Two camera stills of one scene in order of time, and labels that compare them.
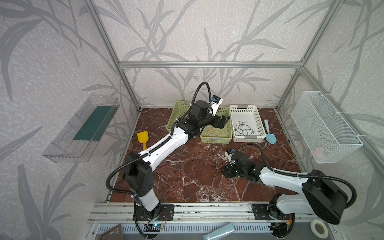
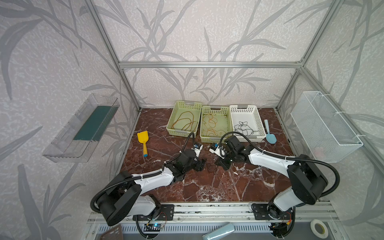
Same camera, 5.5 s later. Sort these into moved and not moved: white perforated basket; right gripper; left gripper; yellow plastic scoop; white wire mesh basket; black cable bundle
Moved: right gripper; left gripper
Not moved: white wire mesh basket; white perforated basket; yellow plastic scoop; black cable bundle
